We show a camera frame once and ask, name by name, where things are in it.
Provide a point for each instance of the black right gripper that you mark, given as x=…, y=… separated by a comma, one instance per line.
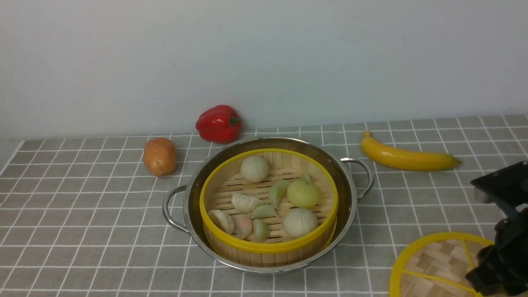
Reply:
x=503, y=265

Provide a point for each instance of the yellow woven bamboo steamer lid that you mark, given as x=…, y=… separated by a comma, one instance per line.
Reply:
x=435, y=266

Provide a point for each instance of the yellow rimmed bamboo steamer basket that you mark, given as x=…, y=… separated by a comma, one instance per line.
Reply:
x=278, y=249

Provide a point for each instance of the stainless steel pot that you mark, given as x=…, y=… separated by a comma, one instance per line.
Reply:
x=353, y=179

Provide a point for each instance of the yellow banana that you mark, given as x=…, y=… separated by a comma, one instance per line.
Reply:
x=406, y=160

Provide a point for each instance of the pale white round bun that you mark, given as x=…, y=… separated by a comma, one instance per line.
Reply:
x=299, y=222

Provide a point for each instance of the yellow-green round bun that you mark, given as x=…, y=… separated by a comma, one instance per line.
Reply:
x=303, y=192

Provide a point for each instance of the green small dumpling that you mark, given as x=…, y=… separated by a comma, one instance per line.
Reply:
x=260, y=231

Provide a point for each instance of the light green dumpling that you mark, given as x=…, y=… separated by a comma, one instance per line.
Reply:
x=264, y=211

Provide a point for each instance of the pink dumpling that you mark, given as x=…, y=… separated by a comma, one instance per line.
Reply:
x=243, y=226

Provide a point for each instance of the white dumpling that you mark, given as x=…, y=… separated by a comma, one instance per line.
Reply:
x=245, y=203

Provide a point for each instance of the beige dumpling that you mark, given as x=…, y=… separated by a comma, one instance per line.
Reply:
x=222, y=220

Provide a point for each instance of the red bell pepper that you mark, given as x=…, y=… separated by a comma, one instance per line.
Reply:
x=220, y=124

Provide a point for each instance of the brown potato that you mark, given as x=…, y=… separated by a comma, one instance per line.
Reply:
x=160, y=156

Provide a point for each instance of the grey checked tablecloth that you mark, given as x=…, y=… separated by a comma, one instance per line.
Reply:
x=82, y=217

